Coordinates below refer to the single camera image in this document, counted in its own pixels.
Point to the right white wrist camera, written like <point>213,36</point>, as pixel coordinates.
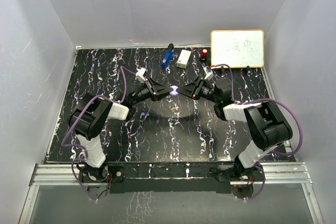
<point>208,73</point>

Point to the white board wooden frame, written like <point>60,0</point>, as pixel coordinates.
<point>238,48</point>

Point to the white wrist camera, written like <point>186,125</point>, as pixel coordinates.
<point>208,73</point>
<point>140,75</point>

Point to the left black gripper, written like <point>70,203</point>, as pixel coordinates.
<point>157,91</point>

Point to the aluminium frame rail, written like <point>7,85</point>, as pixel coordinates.
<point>171,193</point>

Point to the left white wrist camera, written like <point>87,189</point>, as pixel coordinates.
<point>140,75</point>

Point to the blue black tool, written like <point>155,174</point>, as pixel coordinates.
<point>168,55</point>

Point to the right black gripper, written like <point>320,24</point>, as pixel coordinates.
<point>196,86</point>

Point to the black front base bar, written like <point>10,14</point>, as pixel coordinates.
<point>166,177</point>

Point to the purple round earbud case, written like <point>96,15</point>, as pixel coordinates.
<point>174,91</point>

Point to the white rectangular box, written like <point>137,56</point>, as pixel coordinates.
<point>183,59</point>

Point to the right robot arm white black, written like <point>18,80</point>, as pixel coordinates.
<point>266,123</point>

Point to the red emergency button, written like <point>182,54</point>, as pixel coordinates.
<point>204,55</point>

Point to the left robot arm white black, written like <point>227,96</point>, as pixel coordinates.
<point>89,116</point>

